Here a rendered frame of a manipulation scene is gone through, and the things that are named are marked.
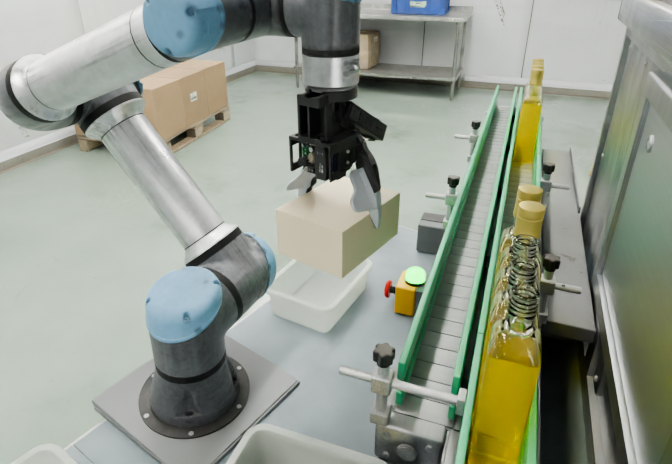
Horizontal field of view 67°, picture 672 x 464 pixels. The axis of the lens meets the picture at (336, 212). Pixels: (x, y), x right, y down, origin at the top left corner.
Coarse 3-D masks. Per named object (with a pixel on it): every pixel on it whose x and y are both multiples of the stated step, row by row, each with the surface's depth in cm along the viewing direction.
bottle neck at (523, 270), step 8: (512, 264) 58; (520, 264) 59; (528, 264) 59; (536, 264) 58; (512, 272) 58; (520, 272) 57; (528, 272) 57; (536, 272) 58; (512, 280) 59; (520, 280) 58; (528, 280) 58
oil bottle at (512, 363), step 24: (504, 336) 55; (528, 336) 54; (504, 360) 55; (528, 360) 54; (504, 384) 56; (528, 384) 55; (480, 408) 59; (504, 408) 58; (528, 408) 57; (480, 432) 60; (504, 432) 59; (480, 456) 62; (504, 456) 61
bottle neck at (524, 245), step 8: (520, 240) 64; (528, 240) 64; (536, 240) 63; (512, 248) 64; (520, 248) 62; (528, 248) 62; (536, 248) 63; (512, 256) 64; (520, 256) 63; (528, 256) 63
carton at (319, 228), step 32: (320, 192) 80; (352, 192) 80; (384, 192) 80; (288, 224) 74; (320, 224) 70; (352, 224) 70; (384, 224) 78; (288, 256) 77; (320, 256) 72; (352, 256) 72
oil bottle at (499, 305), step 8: (496, 296) 62; (504, 296) 61; (496, 304) 60; (504, 304) 60; (496, 312) 60; (504, 312) 59; (536, 320) 59; (488, 328) 61; (488, 336) 61; (480, 368) 68; (480, 376) 64; (480, 384) 65; (472, 416) 68; (472, 424) 68
